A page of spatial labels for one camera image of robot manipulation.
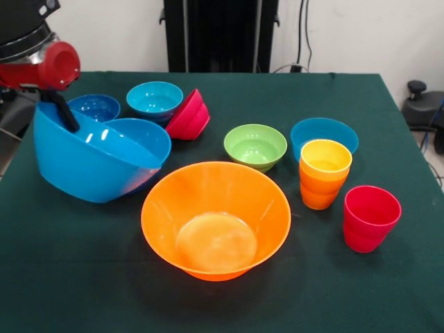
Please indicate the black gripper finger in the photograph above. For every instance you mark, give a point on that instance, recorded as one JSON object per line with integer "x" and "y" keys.
{"x": 64, "y": 112}

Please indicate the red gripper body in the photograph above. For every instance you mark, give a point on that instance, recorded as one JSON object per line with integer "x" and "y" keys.
{"x": 52, "y": 69}

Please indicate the large blue bowl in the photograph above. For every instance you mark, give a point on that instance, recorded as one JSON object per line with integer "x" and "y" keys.
{"x": 79, "y": 166}
{"x": 138, "y": 133}

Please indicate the small red bowl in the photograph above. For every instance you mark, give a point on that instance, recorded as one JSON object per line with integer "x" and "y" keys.
{"x": 190, "y": 118}

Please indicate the yellow plastic cup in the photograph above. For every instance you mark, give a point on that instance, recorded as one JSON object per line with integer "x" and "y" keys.
{"x": 326, "y": 156}

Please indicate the small dark blue bowl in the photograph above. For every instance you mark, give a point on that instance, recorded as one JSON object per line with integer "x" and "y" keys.
{"x": 95, "y": 107}

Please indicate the small light blue bowl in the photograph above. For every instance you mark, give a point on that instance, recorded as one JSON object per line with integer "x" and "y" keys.
{"x": 154, "y": 100}

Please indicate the large orange bowl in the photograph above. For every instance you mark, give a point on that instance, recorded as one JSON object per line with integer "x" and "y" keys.
{"x": 215, "y": 222}

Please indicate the small green bowl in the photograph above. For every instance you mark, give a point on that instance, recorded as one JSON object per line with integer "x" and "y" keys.
{"x": 255, "y": 149}

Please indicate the shallow blue ribbed bowl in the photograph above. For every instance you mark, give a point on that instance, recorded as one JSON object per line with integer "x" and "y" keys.
{"x": 322, "y": 130}

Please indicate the orange plastic cup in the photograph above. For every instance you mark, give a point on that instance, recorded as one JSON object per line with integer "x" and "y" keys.
{"x": 320, "y": 194}

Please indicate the dark green table cloth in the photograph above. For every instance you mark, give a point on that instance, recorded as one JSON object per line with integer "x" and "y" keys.
{"x": 312, "y": 295}

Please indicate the red plastic cup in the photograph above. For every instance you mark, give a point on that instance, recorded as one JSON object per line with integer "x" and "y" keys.
{"x": 367, "y": 232}

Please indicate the grey pedestal foot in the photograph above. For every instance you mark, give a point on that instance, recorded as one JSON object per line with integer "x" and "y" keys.
{"x": 17, "y": 114}
{"x": 421, "y": 111}

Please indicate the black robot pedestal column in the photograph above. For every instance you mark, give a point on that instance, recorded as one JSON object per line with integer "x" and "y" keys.
{"x": 222, "y": 34}

